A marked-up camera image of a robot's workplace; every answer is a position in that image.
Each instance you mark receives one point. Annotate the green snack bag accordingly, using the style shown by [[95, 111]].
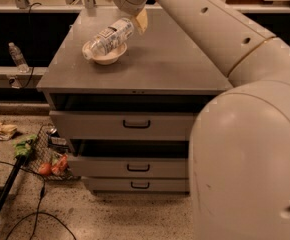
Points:
[[25, 146]]

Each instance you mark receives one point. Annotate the clear plastic bottle with label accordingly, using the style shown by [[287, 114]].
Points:
[[108, 39]]

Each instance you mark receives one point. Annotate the top grey drawer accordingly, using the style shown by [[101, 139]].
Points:
[[123, 125]]

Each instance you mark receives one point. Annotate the wire mesh basket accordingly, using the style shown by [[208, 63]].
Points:
[[50, 148]]

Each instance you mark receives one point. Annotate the small clear water bottle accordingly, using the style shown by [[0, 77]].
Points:
[[18, 58]]

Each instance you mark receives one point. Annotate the crumpled brown paper bag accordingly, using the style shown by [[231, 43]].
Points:
[[7, 131]]

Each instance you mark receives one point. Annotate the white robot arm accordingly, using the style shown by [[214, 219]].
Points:
[[239, 162]]

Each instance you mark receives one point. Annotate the middle grey drawer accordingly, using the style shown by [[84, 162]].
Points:
[[130, 159]]

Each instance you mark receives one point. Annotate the red tomato toy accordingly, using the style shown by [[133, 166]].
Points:
[[45, 169]]

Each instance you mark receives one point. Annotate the grey drawer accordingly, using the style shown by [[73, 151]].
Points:
[[135, 185], [123, 125], [130, 159]]

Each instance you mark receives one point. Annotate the bottom grey drawer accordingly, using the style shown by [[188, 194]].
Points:
[[135, 185]]

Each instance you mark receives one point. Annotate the black metal pole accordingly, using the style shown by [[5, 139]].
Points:
[[10, 180]]

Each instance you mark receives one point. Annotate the grey drawer cabinet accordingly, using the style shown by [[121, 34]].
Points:
[[162, 71]]

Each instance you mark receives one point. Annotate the white paper bowl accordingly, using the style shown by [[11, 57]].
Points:
[[107, 59]]

